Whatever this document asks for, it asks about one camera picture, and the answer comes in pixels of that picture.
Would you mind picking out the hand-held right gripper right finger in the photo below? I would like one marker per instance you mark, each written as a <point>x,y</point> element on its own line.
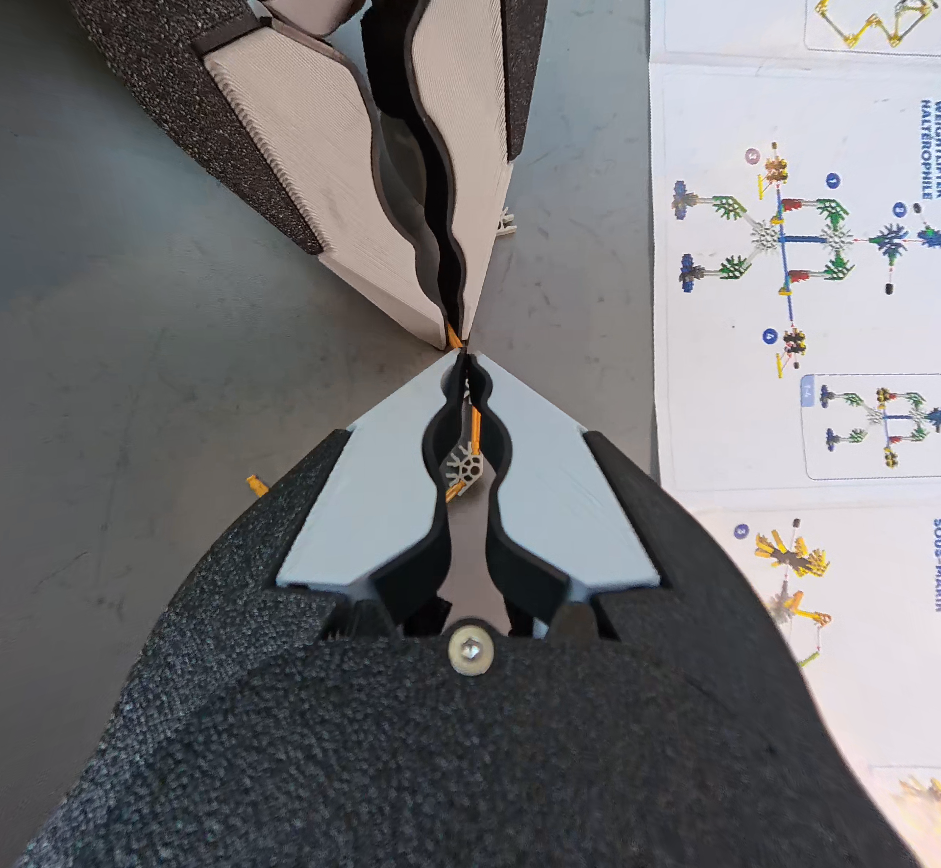
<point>581,508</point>

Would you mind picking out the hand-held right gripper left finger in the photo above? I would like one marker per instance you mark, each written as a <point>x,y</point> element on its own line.
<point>360,508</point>

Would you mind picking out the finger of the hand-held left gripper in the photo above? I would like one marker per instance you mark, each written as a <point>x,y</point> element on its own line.
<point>470,74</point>
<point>309,118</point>

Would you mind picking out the short yellow rod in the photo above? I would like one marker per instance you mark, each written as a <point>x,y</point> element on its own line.
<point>257,484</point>
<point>456,492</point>
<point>451,331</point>
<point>475,428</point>

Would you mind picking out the white building instruction sheet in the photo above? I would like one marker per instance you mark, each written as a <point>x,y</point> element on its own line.
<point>720,405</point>

